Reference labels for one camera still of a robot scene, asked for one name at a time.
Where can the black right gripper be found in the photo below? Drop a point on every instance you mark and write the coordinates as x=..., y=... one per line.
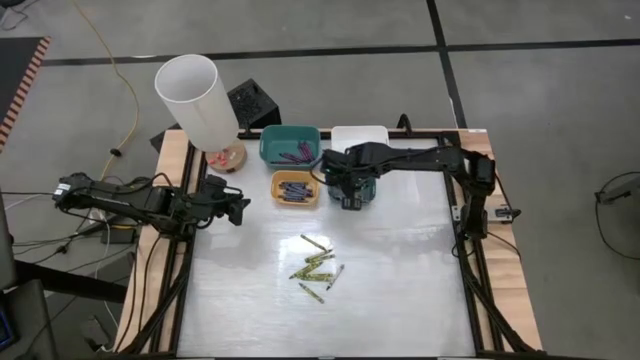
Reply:
x=345, y=167

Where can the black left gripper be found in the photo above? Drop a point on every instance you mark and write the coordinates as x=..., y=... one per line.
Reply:
x=217, y=197

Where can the purple crayon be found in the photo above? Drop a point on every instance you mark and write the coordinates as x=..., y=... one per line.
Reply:
x=306, y=150
x=291, y=157
x=285, y=162

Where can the white crayon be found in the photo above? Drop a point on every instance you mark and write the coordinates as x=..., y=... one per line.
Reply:
x=335, y=277

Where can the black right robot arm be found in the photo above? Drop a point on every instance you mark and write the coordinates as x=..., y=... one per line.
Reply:
x=435, y=157

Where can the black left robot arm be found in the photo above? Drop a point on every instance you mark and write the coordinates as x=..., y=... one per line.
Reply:
x=125, y=200

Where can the white plastic bin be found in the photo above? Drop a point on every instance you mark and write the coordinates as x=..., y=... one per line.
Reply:
x=360, y=135

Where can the blue-grey plastic bin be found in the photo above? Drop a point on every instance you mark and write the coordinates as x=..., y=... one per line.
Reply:
x=371, y=192

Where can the yellow-orange plastic bin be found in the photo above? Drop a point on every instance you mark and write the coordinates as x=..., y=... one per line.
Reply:
x=274, y=197

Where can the teal plastic bin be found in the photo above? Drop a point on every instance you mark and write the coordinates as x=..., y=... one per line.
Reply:
x=280, y=137

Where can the black mesh box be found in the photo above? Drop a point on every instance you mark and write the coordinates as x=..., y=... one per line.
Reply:
x=252, y=102

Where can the white shade wooden base lamp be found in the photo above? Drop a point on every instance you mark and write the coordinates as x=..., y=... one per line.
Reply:
x=197, y=100

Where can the yellow and black power box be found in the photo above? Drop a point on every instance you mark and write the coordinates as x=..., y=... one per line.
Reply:
x=120, y=227

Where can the black mat with striped edge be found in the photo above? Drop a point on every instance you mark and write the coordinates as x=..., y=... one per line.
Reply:
x=20, y=90

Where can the black aluminium table frame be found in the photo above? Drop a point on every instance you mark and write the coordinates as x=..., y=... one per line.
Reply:
x=186, y=280

